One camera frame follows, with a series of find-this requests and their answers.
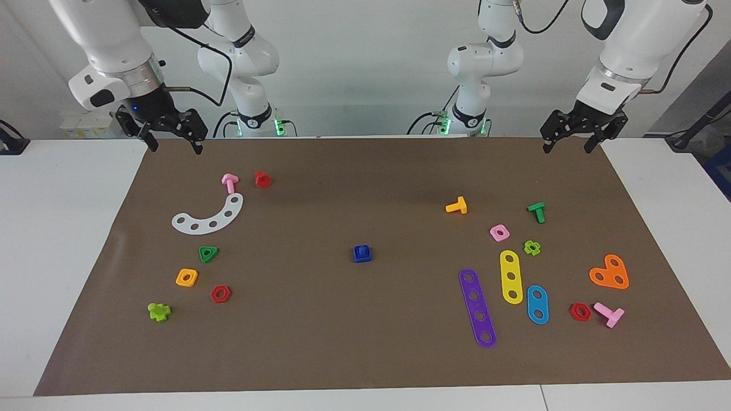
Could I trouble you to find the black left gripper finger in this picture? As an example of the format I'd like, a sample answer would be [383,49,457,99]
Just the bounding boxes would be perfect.
[541,111,572,154]
[584,114,629,154]

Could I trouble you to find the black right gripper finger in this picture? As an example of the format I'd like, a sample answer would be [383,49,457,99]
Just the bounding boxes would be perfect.
[116,107,159,152]
[171,108,208,155]

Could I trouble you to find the white small boxes stack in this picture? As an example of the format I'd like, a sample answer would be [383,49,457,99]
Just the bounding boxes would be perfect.
[60,110,123,139]

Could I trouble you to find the black stand pole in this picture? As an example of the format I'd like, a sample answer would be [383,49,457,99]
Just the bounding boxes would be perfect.
[665,91,731,152]

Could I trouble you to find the white curved five-hole plate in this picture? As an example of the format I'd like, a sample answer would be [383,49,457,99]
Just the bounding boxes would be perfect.
[171,193,244,235]

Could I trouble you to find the blue crate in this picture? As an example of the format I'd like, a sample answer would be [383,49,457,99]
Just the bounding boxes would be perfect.
[702,143,731,200]

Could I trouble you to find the black clamp device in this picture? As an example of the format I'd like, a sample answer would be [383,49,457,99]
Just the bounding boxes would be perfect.
[0,120,30,156]

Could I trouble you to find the orange heart three-hole plate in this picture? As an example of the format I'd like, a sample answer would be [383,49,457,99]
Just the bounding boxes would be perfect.
[589,254,630,290]

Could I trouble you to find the yellow three-hole strip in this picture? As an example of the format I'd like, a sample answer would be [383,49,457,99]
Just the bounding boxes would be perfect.
[500,250,524,305]

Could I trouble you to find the blue two-hole strip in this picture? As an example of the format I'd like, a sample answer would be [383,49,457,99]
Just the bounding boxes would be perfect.
[526,285,550,325]

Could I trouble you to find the purple four-hole strip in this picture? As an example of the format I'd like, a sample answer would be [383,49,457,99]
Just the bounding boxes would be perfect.
[459,268,497,349]

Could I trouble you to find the brown table mat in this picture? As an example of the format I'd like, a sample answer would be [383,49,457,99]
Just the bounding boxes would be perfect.
[33,136,731,396]

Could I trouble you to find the black base cable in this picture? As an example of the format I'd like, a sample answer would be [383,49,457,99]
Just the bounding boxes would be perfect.
[407,111,446,135]
[213,110,236,138]

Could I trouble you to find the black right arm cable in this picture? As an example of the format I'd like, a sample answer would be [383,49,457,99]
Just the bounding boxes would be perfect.
[166,17,235,109]

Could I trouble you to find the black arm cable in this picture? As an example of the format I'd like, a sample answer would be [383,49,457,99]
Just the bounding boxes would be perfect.
[166,17,235,109]
[511,0,714,95]

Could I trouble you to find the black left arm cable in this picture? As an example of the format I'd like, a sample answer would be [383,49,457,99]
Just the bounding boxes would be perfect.
[511,0,714,95]

